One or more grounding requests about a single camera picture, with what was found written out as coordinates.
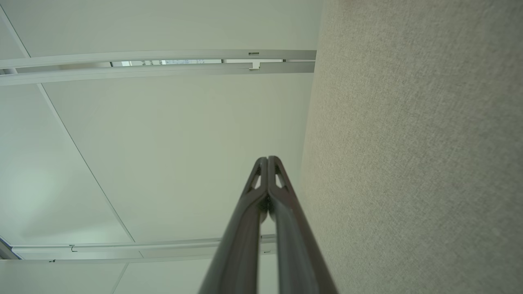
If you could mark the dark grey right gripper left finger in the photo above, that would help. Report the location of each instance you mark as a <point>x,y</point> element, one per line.
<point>237,253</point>

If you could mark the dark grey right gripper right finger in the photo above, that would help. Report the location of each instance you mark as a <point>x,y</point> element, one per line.
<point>298,253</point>

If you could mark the grey fabric sofa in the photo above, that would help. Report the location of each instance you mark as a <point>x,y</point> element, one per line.
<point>408,143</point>

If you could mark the white aluminium partition rail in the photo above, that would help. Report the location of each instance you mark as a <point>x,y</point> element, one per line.
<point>122,72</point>
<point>163,54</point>
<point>122,250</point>

